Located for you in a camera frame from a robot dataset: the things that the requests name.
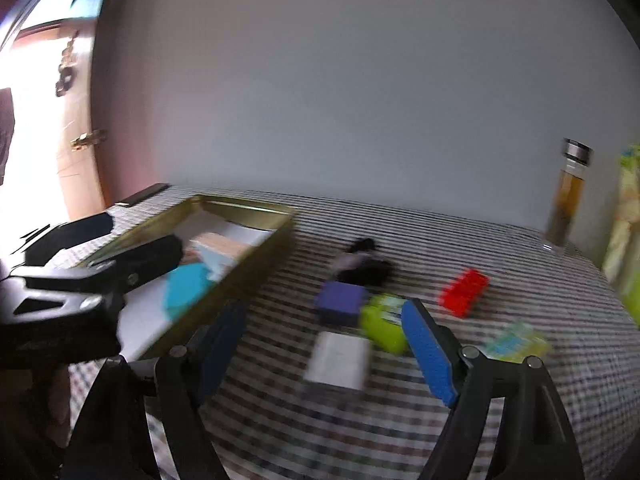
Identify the person's left forearm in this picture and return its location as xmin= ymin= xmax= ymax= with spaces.
xmin=20 ymin=365 xmax=73 ymax=451

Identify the brown wooden door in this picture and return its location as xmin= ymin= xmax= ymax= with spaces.
xmin=50 ymin=10 xmax=108 ymax=211

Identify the teal box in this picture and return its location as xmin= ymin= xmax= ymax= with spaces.
xmin=164 ymin=262 xmax=216 ymax=321

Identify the red toy brick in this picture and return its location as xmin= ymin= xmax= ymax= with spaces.
xmin=439 ymin=268 xmax=491 ymax=318

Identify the green white floss box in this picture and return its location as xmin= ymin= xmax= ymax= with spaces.
xmin=482 ymin=321 xmax=553 ymax=363

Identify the purple block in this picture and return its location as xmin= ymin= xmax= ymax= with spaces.
xmin=315 ymin=281 xmax=366 ymax=328

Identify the green toy block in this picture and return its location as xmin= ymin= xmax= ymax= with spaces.
xmin=361 ymin=294 xmax=408 ymax=353

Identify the glass tea bottle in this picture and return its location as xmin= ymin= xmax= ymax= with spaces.
xmin=542 ymin=137 xmax=593 ymax=252

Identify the green yellow printed cloth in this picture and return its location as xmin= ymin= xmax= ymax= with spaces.
xmin=602 ymin=145 xmax=640 ymax=321

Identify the hanging door ornament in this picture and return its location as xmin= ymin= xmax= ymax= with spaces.
xmin=54 ymin=32 xmax=81 ymax=97

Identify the dark smartphone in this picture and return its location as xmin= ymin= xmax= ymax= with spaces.
xmin=115 ymin=183 xmax=170 ymax=207

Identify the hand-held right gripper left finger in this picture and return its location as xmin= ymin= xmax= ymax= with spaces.
xmin=60 ymin=300 xmax=248 ymax=480

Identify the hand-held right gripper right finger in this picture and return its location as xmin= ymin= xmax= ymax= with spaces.
xmin=401 ymin=299 xmax=586 ymax=480

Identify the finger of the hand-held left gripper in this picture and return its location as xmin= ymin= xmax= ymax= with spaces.
xmin=22 ymin=212 xmax=115 ymax=263
xmin=10 ymin=234 xmax=185 ymax=297

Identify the black grey speckled object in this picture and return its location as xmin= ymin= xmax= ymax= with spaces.
xmin=332 ymin=237 xmax=393 ymax=286

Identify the wooden block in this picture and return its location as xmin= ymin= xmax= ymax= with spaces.
xmin=190 ymin=232 xmax=253 ymax=281

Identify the checkered tablecloth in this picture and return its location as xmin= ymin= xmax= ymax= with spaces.
xmin=67 ymin=185 xmax=640 ymax=480

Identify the brass door handle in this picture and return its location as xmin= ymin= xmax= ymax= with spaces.
xmin=70 ymin=129 xmax=107 ymax=151

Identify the gold rectangular tin box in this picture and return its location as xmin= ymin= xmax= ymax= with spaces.
xmin=82 ymin=195 xmax=301 ymax=361

